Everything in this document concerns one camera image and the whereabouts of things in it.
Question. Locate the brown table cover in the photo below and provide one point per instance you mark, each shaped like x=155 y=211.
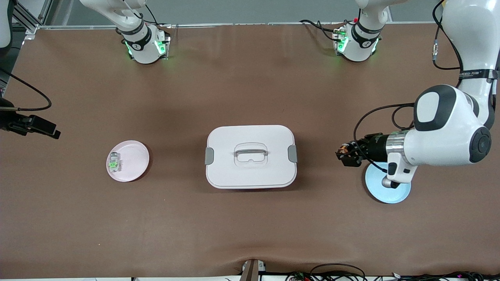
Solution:
x=250 y=226

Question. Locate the light blue round plate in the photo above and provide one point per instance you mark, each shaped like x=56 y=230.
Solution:
x=390 y=195

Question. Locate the aluminium table edge rail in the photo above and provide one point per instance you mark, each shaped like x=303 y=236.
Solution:
x=254 y=24

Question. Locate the aluminium frame post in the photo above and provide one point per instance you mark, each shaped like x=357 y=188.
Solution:
x=25 y=17

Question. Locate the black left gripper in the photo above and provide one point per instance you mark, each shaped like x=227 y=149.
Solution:
x=374 y=148

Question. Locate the small green-label bottle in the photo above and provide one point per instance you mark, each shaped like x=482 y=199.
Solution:
x=114 y=164

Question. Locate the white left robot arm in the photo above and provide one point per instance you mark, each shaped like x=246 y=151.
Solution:
x=449 y=128

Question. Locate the pink round plate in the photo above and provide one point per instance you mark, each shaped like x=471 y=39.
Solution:
x=134 y=162

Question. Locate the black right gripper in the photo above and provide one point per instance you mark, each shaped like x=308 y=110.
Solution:
x=11 y=121

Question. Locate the grey metal bracket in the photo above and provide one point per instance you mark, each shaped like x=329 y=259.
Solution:
x=252 y=271

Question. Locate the white lidded storage box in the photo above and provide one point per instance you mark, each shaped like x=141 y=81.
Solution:
x=250 y=175

